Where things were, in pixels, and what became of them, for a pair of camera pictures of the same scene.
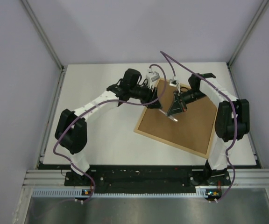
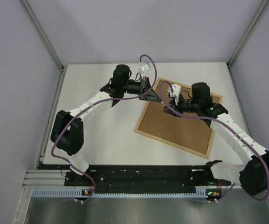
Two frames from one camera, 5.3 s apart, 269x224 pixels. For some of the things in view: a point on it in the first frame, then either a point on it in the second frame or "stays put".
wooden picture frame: [193, 130] stays put
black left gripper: [149, 94] to [144, 85]
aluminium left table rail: [49, 126] stays put
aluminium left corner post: [44, 34] stays put
